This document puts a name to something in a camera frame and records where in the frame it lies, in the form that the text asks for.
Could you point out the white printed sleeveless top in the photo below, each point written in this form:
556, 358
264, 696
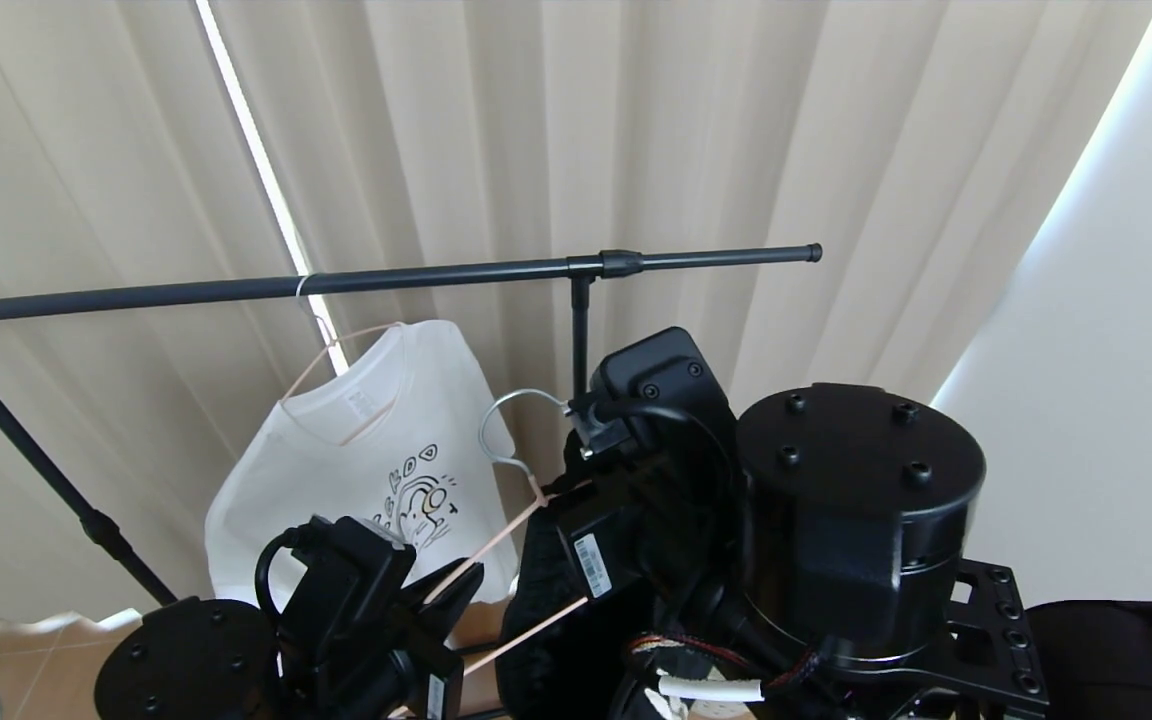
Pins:
336, 480

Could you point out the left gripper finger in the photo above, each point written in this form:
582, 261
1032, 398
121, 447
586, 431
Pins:
456, 600

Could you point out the beige curtain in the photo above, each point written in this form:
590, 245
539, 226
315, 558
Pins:
686, 120

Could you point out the black clothes rack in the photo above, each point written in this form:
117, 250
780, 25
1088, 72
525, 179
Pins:
436, 272

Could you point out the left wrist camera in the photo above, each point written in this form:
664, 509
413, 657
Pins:
346, 590

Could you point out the pink clothes hanger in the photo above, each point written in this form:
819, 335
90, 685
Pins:
496, 535
336, 345

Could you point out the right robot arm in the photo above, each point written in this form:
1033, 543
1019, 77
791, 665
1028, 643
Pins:
856, 520

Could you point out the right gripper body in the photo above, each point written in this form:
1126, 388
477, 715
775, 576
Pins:
626, 540

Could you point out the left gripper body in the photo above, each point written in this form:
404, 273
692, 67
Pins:
416, 680

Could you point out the black garment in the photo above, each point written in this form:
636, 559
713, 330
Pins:
546, 640

